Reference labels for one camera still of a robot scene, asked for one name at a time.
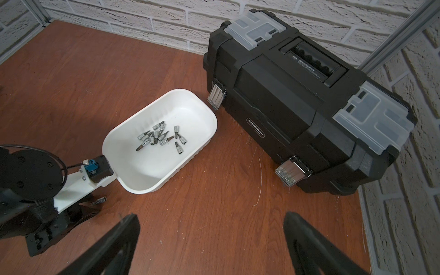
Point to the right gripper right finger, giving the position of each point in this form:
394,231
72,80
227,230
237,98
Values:
311,253

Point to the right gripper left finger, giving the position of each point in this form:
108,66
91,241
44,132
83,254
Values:
110,255

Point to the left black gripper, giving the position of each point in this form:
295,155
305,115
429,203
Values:
55,230

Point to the silver bit remaining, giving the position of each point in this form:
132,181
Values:
99,201

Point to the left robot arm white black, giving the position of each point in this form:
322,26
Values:
30,180

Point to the white rectangular storage box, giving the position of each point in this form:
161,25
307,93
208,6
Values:
151,146

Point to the black plastic toolbox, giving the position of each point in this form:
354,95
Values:
327,125

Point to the left aluminium corner post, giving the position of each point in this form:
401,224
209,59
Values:
38,11

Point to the aluminium corner post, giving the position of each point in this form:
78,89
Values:
415,24
38,11

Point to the right aluminium corner post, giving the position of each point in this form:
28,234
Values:
415,24

